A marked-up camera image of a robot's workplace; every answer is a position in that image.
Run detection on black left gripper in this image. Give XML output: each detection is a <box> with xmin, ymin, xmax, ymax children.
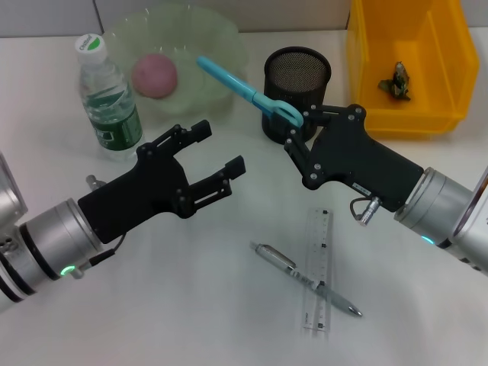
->
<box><xmin>77</xmin><ymin>119</ymin><xmax>247</xmax><ymax>245</ymax></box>

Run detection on green plastic wrapper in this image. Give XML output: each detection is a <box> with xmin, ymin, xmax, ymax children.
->
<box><xmin>377</xmin><ymin>60</ymin><xmax>413</xmax><ymax>102</ymax></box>

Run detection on grey vertical wall trim strip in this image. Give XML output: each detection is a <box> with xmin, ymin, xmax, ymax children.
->
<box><xmin>92</xmin><ymin>0</ymin><xmax>105</xmax><ymax>36</ymax></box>

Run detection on right gripper cable with plugs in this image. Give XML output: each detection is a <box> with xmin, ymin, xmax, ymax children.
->
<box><xmin>349</xmin><ymin>195</ymin><xmax>383</xmax><ymax>227</ymax></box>

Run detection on black mesh cup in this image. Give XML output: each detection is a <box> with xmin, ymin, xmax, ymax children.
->
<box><xmin>262</xmin><ymin>46</ymin><xmax>332</xmax><ymax>145</ymax></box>

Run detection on left gripper cable with plugs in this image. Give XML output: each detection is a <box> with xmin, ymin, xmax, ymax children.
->
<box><xmin>60</xmin><ymin>174</ymin><xmax>127</xmax><ymax>280</ymax></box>

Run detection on silver ballpoint pen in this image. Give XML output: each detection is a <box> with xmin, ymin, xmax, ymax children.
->
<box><xmin>249</xmin><ymin>241</ymin><xmax>364</xmax><ymax>318</ymax></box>

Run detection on clear plastic ruler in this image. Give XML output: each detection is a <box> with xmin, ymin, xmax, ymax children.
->
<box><xmin>303</xmin><ymin>207</ymin><xmax>334</xmax><ymax>331</ymax></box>

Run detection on yellow plastic bin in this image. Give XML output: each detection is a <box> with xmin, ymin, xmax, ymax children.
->
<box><xmin>345</xmin><ymin>0</ymin><xmax>480</xmax><ymax>139</ymax></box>

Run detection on clear bottle with green label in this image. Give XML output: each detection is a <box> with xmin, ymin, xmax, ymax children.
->
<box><xmin>75</xmin><ymin>33</ymin><xmax>144</xmax><ymax>161</ymax></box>

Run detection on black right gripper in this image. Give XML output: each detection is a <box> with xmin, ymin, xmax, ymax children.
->
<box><xmin>270</xmin><ymin>104</ymin><xmax>425</xmax><ymax>214</ymax></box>

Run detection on gripper cable with plugs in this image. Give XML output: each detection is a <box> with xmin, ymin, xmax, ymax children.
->
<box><xmin>349</xmin><ymin>195</ymin><xmax>383</xmax><ymax>227</ymax></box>
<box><xmin>60</xmin><ymin>174</ymin><xmax>127</xmax><ymax>280</ymax></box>

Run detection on blue and teal scissors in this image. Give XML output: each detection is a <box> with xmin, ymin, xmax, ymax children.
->
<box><xmin>196</xmin><ymin>56</ymin><xmax>305</xmax><ymax>129</ymax></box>

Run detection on pink toy peach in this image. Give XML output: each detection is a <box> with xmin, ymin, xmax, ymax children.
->
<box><xmin>131</xmin><ymin>53</ymin><xmax>179</xmax><ymax>100</ymax></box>

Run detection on green translucent fruit bowl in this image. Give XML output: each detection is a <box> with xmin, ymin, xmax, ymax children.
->
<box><xmin>102</xmin><ymin>3</ymin><xmax>249</xmax><ymax>123</ymax></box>

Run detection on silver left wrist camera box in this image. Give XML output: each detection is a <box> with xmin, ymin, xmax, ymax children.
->
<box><xmin>0</xmin><ymin>152</ymin><xmax>28</xmax><ymax>226</ymax></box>

